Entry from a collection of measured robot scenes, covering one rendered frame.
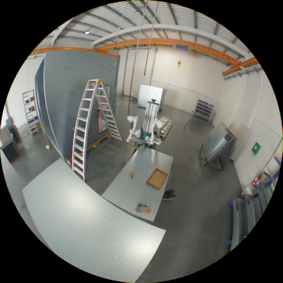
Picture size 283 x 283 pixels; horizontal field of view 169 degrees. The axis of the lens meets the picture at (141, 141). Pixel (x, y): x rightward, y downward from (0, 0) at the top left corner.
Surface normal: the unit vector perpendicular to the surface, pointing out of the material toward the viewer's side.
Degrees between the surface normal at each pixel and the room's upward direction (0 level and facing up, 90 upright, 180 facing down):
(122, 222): 0
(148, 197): 0
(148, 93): 90
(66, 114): 90
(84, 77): 90
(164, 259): 0
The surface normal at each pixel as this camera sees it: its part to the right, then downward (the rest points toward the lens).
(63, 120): 0.88, 0.37
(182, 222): 0.14, -0.81
